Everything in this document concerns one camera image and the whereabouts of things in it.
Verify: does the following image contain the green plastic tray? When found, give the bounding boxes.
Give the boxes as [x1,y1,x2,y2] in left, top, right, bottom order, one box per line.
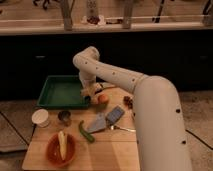
[37,75,89,109]

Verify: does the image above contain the metal spoon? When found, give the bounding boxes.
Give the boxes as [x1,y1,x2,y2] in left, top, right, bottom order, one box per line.
[110,125,136,132]

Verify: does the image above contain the orange bowl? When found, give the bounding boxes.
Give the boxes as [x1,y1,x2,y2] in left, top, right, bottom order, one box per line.
[45,134,76,168]

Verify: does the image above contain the blue sponge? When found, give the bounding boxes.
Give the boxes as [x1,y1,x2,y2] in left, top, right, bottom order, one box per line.
[106,106,124,125]

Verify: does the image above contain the small metal cup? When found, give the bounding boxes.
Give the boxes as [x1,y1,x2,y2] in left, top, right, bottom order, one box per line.
[58,110,71,126]

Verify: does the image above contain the wooden board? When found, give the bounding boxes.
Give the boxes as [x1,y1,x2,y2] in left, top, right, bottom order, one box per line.
[22,87,140,171]

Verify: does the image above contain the white paper cup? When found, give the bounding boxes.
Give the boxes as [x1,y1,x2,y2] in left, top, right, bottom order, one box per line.
[31,109,50,127]

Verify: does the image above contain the green chili pepper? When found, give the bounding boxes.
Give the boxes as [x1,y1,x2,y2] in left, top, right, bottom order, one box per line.
[78,120,95,143]

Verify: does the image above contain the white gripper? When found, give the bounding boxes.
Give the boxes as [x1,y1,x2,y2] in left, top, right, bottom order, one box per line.
[81,83,102,98]

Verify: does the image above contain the grey blue cloth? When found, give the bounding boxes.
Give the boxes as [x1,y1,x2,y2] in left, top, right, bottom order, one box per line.
[87,113,107,133]

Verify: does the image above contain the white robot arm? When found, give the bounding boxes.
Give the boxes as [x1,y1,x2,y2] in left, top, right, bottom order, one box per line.
[73,46,192,171]

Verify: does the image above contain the black cable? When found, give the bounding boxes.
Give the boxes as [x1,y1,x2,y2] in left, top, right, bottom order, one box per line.
[0,111,37,148]

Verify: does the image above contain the brown grapes cluster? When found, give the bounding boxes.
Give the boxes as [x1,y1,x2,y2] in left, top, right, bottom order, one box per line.
[123,96,133,109]

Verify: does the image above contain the orange fruit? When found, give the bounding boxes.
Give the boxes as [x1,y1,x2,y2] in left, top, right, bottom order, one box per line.
[98,94,109,104]

